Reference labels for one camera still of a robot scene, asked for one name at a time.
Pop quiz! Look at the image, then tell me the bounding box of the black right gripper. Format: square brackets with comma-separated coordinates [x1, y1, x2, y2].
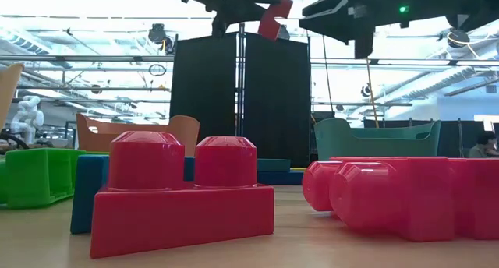
[299, 0, 449, 60]

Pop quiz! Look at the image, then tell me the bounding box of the red arch block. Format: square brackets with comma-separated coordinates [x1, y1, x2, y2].
[257, 0, 294, 42]

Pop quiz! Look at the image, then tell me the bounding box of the teal plastic bin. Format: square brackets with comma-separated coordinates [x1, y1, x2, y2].
[313, 118, 442, 163]

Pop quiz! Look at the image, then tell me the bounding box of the teal wooden plank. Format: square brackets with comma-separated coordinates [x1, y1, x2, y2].
[257, 157, 292, 173]

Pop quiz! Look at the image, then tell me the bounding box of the blue wooden plank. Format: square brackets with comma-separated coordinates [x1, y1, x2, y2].
[257, 170, 304, 185]

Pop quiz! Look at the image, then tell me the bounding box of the red four-stud plastic brick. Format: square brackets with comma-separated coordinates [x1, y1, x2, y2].
[302, 156, 499, 242]

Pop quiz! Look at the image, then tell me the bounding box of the person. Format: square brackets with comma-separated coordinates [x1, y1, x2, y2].
[467, 130, 499, 159]

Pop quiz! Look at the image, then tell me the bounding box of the orange plastic bin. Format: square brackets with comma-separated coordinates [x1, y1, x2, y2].
[76, 112, 201, 157]

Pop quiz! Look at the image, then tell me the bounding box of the red two-stud plastic brick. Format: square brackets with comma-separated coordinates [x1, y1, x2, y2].
[90, 130, 276, 260]

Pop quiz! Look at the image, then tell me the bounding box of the blue arch block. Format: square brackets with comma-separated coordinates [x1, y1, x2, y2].
[70, 153, 196, 235]

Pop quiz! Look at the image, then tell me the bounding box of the white humanoid robot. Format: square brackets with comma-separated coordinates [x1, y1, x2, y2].
[10, 95, 45, 144]

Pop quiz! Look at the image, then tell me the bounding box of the yellow plastic bin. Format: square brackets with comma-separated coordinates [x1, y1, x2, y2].
[0, 62, 25, 131]

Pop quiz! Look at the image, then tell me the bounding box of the green two-stud plastic brick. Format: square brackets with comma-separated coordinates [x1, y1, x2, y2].
[0, 148, 89, 210]

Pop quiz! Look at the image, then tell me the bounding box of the black looped cable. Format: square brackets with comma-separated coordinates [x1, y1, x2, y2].
[320, 36, 336, 115]

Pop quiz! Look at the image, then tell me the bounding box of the yellow cable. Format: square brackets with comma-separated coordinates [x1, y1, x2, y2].
[365, 57, 381, 129]

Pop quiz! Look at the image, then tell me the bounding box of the grey horizontal metal rail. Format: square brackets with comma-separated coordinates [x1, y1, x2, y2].
[0, 54, 499, 66]

